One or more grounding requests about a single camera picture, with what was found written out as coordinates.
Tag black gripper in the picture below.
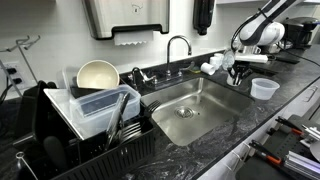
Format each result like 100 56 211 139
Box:
228 61 252 85

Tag white mug with spoon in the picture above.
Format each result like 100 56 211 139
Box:
226 75 241 87

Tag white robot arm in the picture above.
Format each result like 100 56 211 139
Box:
228 0 302 86

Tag white mug upright rear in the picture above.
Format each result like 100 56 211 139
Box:
214 53 224 62

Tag white mug upright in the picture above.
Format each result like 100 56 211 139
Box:
210 56 222 70
214 53 224 62

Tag white mug upright middle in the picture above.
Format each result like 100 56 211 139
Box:
210 56 222 70

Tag white mug lying sideways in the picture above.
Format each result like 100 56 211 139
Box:
200 63 215 75

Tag clear plastic deli container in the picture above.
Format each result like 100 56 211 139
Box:
250 78 280 100

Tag black flat tray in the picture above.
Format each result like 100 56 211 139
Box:
249 54 299 77

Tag stainless steel sink basin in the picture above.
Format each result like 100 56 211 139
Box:
141 78 254 146

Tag chrome gooseneck faucet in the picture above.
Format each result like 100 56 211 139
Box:
165 34 193 81

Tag black coffee maker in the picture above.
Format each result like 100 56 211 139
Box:
282 17 320 49

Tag black orange clamp near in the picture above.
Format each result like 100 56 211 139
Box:
249 140 281 165

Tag black orange clamp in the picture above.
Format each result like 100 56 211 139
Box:
249 140 281 165
275 116 303 135

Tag black orange clamp far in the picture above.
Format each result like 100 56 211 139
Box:
275 116 303 135

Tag black fork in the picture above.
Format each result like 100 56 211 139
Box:
145 100 161 117

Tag black soap dispenser pump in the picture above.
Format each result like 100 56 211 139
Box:
128 67 156 89

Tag black tongs in rack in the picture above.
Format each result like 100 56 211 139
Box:
104 93 130 151

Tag clear plastic storage container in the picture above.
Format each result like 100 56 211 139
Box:
70 84 141 136

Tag cream ceramic bowl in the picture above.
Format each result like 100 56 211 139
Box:
77 60 120 89

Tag steel paper towel dispenser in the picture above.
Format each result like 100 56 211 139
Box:
81 0 170 40

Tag clear plastic container lid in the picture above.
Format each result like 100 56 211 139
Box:
44 89 85 140

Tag black dish rack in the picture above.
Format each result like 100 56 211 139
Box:
14 81 155 180

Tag white camera mount bar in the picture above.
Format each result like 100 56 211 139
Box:
235 54 268 63

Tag black power cable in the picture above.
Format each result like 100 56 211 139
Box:
273 41 320 68

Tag black wall soap dispenser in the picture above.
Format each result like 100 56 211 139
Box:
193 0 215 36

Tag aluminium extrusion rail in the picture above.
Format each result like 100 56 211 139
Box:
284 151 320 180

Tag metal wire hook stand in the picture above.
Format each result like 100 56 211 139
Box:
0 35 41 96

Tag wall power outlet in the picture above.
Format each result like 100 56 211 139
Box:
4 62 25 90

